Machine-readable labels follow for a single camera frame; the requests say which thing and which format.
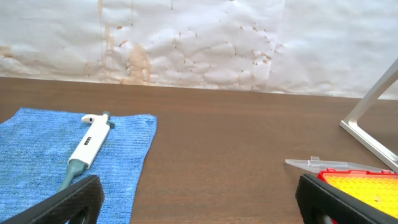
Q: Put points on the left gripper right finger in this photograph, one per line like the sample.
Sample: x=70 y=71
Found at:
x=329 y=202

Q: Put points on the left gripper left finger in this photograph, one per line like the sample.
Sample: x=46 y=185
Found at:
x=71 y=202

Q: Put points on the white pipette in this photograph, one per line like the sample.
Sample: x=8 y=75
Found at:
x=90 y=143

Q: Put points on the red and yellow tip box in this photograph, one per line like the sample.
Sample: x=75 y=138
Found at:
x=367 y=186

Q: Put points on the blue cloth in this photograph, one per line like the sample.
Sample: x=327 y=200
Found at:
x=37 y=143

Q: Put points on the white and blue stand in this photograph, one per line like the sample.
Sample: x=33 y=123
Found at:
x=367 y=143

